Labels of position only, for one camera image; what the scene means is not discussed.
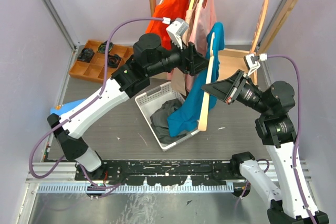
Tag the rolled dark sock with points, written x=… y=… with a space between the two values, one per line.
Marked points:
x=86 y=55

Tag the teal blue t shirt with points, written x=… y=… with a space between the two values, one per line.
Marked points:
x=185 y=118

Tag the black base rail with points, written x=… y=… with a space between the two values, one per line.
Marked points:
x=160 y=172

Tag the blue patterned cloth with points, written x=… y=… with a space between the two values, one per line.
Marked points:
x=64 y=108

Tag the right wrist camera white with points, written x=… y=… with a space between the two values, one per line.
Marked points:
x=252 y=61

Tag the dark grey t shirt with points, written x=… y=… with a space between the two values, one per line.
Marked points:
x=159 y=122

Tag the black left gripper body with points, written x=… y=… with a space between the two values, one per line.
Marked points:
x=184 y=63

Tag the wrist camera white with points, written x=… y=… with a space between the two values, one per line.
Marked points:
x=176 y=29
x=252 y=61

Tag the pink t shirt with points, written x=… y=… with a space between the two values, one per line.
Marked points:
x=203 y=21

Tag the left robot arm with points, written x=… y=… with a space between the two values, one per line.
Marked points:
x=149 y=59

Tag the rolled green sock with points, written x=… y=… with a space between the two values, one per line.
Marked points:
x=102 y=47

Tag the white slotted cable duct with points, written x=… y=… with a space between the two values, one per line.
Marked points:
x=73 y=188

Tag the white plastic basket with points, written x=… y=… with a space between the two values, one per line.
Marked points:
x=151 y=101

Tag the beige t shirt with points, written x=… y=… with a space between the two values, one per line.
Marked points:
x=178 y=82

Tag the orange red t shirt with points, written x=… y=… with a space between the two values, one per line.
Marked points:
x=172 y=9

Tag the rolled black sock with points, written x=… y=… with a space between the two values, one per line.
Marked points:
x=113 y=61

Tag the wooden compartment tray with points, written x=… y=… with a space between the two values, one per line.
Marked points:
x=94 y=69

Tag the orange wavy metal hanger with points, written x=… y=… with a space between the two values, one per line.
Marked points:
x=259 y=26

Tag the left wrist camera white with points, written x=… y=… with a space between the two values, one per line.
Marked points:
x=176 y=29

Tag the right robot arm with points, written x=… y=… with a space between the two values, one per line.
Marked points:
x=289 y=201

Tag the wooden clothes rack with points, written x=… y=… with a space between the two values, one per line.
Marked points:
x=232 y=59

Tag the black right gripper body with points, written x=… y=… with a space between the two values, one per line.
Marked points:
x=252 y=96

